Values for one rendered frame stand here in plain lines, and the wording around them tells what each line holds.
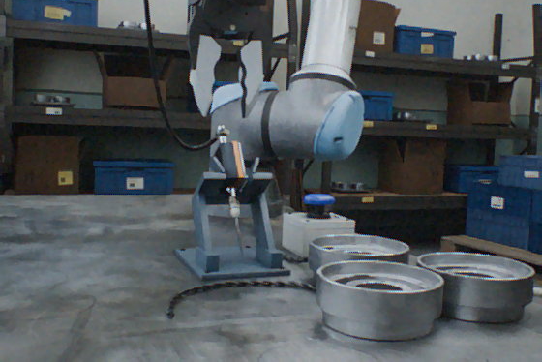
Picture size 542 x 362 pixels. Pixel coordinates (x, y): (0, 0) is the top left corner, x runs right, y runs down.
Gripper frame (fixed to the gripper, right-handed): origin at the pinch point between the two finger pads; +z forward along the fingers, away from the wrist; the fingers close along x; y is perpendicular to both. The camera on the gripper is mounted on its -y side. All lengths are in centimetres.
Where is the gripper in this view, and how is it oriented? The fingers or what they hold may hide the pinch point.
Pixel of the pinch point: (227, 105)
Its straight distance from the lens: 71.8
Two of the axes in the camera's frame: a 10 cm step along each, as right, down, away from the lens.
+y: -3.7, -0.8, 9.3
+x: -9.3, -0.1, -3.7
